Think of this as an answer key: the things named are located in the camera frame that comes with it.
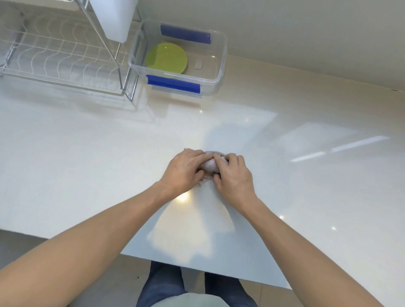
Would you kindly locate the person's left hand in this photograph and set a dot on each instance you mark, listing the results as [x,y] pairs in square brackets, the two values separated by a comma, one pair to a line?
[182,174]

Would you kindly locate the person's right hand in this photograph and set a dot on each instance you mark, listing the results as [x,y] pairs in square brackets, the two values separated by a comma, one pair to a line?
[237,183]

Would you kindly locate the pinkish grey cleaning cloth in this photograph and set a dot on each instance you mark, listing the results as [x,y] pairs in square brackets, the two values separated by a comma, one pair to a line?
[208,164]

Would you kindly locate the clear container with blue clips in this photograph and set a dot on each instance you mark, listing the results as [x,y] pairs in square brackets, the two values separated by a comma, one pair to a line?
[208,82]

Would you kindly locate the green plate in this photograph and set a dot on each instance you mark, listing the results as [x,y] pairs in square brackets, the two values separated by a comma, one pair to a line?
[166,58]

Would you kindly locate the person's left forearm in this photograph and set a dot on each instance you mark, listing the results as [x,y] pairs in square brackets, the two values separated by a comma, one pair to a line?
[79,253]

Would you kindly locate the person's right forearm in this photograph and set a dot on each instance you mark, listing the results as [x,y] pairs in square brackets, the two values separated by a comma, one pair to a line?
[300,259]

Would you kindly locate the white countertop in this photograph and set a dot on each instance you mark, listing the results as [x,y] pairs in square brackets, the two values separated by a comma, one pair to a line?
[79,151]

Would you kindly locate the person's right leg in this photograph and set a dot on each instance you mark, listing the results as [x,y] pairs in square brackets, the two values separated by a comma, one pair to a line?
[224,289]

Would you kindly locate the person's leg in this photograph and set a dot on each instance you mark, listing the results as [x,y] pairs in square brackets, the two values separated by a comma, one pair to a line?
[224,289]
[161,284]

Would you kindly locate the person's left leg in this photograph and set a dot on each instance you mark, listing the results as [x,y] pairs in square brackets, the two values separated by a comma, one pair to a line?
[161,284]

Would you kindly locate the light green shirt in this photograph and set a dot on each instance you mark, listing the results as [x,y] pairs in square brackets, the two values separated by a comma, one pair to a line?
[190,300]

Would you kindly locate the white plastic cutlery holder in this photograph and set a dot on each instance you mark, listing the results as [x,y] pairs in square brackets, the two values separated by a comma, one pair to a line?
[114,19]

